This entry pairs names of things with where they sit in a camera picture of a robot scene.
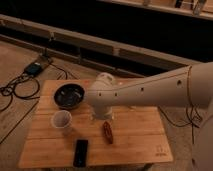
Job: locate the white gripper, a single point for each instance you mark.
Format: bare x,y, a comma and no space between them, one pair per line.
102,112

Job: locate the red brown pepper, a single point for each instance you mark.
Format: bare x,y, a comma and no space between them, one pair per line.
108,132

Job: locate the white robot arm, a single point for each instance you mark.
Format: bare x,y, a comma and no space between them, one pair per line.
190,86

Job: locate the dark ceramic bowl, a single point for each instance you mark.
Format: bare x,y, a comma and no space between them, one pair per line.
69,96

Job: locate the white ceramic mug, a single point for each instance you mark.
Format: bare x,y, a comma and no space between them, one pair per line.
62,120

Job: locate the wooden table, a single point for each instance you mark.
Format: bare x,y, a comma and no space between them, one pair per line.
138,132

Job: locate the black smartphone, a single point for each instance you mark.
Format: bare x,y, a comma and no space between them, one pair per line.
80,155

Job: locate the black power adapter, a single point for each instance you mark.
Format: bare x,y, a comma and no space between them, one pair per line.
33,69

